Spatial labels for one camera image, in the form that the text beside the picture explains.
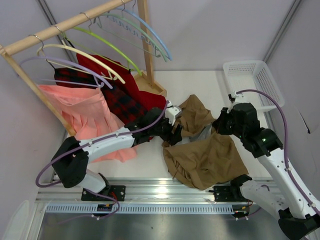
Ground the tan brown skirt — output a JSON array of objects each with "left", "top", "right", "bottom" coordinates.
[{"left": 162, "top": 94, "right": 249, "bottom": 190}]

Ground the red black plaid skirt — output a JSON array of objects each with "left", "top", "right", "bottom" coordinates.
[{"left": 57, "top": 83, "right": 147, "bottom": 124}]

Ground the cream plastic hanger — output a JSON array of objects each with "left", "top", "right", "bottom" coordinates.
[{"left": 36, "top": 34, "right": 126, "bottom": 85}]

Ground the lilac plastic hanger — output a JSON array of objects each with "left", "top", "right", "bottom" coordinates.
[{"left": 19, "top": 56, "right": 114, "bottom": 90}]

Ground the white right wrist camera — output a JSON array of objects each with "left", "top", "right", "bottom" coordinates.
[{"left": 228, "top": 92, "right": 246, "bottom": 104}]

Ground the pink skirt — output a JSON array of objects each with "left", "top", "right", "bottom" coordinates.
[{"left": 37, "top": 84, "right": 140, "bottom": 164}]

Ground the lime green plastic hanger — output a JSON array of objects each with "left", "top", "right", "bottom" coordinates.
[{"left": 51, "top": 24, "right": 143, "bottom": 76}]

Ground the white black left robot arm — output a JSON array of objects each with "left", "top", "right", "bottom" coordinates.
[{"left": 52, "top": 105, "right": 182, "bottom": 195}]

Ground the wooden clothes rack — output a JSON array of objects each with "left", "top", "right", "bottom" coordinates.
[{"left": 0, "top": 0, "right": 168, "bottom": 138}]

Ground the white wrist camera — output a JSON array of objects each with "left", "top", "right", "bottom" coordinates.
[
  {"left": 164, "top": 100, "right": 182, "bottom": 126},
  {"left": 228, "top": 92, "right": 246, "bottom": 104}
]

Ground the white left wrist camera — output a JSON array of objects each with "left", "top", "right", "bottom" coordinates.
[{"left": 164, "top": 100, "right": 182, "bottom": 126}]

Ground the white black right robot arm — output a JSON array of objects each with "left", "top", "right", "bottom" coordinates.
[{"left": 212, "top": 102, "right": 320, "bottom": 240}]

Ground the white slotted cable duct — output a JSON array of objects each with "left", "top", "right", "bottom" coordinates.
[{"left": 45, "top": 203, "right": 249, "bottom": 215}]

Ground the sage green plastic hanger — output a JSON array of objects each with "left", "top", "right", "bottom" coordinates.
[{"left": 92, "top": 12, "right": 172, "bottom": 62}]

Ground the aluminium mounting rail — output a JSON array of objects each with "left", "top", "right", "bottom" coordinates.
[{"left": 34, "top": 177, "right": 281, "bottom": 205}]

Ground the light blue plastic hanger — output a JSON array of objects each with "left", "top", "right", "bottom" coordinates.
[{"left": 120, "top": 0, "right": 173, "bottom": 61}]

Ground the white plastic basket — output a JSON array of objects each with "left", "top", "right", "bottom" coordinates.
[{"left": 223, "top": 60, "right": 285, "bottom": 107}]

